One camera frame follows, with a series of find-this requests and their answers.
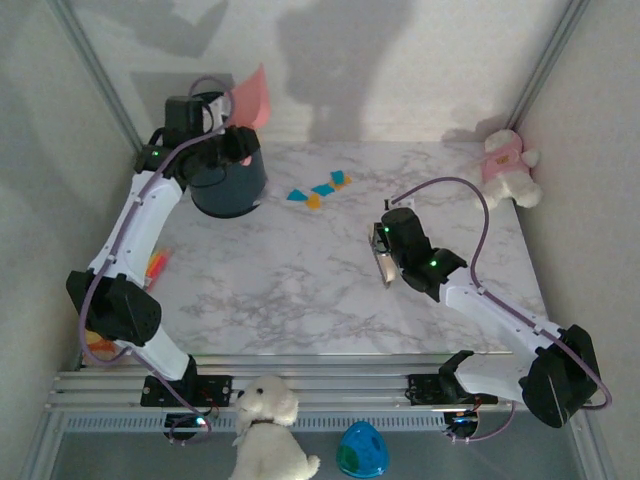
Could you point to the cream hand brush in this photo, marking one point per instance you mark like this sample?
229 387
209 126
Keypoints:
386 267

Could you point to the pink plastic dustpan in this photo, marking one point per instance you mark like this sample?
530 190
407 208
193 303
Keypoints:
252 100

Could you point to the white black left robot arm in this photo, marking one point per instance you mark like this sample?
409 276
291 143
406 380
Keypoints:
135 225

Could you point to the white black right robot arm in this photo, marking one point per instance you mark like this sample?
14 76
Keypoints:
490 310

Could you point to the dark blue trash bin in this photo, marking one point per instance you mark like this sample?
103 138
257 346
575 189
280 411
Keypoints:
235 190

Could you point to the orange paper scrap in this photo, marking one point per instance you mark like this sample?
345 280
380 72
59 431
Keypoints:
345 182
313 201

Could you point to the white plush bear pink shirt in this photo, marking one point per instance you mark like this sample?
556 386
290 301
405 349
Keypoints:
502 160

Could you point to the triangular blue paper scrap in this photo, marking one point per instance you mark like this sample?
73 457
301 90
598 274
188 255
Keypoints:
296 195

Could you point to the pack of coloured highlighters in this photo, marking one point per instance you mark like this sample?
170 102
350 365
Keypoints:
159 265

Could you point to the black round controller board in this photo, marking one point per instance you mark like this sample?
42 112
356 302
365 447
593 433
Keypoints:
180 425
462 425

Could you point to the blue green egg toy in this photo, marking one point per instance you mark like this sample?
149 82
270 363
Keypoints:
362 450

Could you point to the white plush dog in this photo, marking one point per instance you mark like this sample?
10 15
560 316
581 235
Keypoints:
270 410

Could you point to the orange juice bottle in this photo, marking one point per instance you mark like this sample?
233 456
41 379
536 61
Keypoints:
105 347

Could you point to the aluminium frame post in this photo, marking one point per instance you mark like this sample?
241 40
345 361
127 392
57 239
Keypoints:
98 75
547 65

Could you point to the aluminium side rail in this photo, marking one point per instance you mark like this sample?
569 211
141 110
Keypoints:
120 220

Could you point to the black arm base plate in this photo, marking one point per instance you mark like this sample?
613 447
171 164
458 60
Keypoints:
220 390
420 390

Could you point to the aluminium mounting rail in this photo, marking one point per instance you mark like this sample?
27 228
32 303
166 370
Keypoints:
320 380

